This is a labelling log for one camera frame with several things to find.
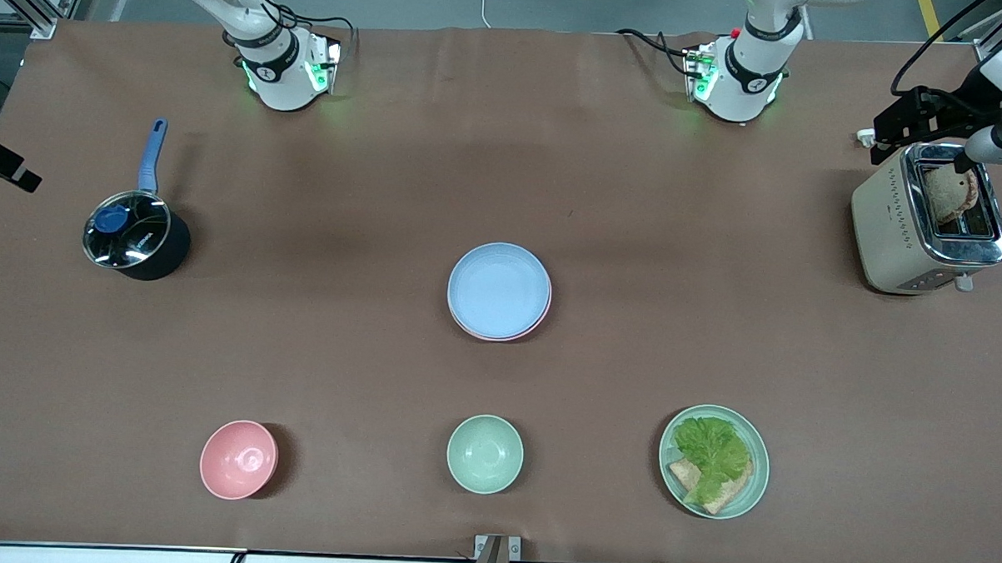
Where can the brown table cover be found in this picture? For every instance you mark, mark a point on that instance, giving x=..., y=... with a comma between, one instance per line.
x=506, y=148

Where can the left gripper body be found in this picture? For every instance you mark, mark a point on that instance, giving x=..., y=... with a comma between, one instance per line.
x=947, y=111

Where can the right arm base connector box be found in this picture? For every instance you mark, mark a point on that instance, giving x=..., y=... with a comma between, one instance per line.
x=325, y=63

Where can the glass lid with blue knob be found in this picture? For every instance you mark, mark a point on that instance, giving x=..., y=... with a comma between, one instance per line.
x=128, y=228

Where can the white toaster plug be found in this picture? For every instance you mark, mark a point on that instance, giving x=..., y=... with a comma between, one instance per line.
x=864, y=138

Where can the brown bread slice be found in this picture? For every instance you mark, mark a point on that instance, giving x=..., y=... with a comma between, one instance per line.
x=731, y=494

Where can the green plate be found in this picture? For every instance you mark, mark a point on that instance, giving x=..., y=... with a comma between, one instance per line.
x=756, y=482

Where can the beige chrome toaster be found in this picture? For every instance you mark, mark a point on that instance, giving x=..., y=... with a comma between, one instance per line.
x=886, y=237

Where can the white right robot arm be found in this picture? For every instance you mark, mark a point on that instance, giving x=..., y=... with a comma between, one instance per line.
x=279, y=82

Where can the toast slice in toaster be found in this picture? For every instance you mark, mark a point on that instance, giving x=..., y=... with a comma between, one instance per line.
x=941, y=197

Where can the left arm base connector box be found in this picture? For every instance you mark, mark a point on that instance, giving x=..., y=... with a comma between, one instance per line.
x=698, y=72

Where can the metal table bracket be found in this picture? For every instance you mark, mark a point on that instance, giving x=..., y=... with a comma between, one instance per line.
x=495, y=556

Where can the blue plate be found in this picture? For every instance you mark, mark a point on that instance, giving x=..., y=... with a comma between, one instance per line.
x=499, y=288

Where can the pink plate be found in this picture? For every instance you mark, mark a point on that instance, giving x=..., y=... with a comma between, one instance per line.
x=499, y=340

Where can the green lettuce leaf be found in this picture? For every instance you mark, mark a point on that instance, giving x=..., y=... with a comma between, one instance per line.
x=712, y=451

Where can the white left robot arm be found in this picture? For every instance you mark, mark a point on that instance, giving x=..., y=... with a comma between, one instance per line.
x=741, y=81

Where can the small pink bowl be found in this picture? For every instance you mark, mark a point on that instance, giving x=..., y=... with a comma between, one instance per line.
x=238, y=460

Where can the small green bowl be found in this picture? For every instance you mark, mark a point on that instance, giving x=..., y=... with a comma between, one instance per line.
x=485, y=454

